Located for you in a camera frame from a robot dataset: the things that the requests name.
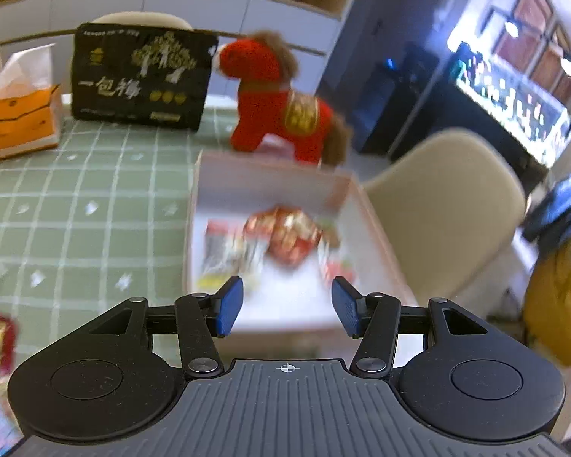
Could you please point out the grey printed snack packet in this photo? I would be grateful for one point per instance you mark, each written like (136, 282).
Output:
(231, 250)

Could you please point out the clear pastry red label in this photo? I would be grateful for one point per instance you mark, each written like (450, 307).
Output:
(332, 254)

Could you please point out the black snack bag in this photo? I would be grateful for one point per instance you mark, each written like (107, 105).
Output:
(132, 74)

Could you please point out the beige chair behind bag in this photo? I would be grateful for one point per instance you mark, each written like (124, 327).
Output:
(145, 18)

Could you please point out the beige chair right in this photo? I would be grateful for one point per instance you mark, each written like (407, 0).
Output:
(447, 207)

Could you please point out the black water dispenser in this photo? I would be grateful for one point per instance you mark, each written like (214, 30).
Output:
(388, 98)

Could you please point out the red plush horse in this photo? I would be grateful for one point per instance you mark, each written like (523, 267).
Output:
(268, 103)

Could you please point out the red braised egg packet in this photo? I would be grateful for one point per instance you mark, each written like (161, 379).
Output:
(291, 234)

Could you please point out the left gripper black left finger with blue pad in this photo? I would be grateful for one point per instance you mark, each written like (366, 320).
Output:
(202, 317)

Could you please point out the lit display cabinet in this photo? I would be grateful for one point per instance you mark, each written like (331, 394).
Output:
(517, 68)

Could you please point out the green checked tablecloth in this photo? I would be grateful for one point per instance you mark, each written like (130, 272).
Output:
(100, 219)

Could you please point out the orange tissue box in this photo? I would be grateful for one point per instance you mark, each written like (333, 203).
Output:
(30, 103)

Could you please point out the pink cardboard box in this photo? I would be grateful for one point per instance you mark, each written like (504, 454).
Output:
(291, 313)

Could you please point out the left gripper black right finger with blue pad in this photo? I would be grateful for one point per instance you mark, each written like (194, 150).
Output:
(373, 318)

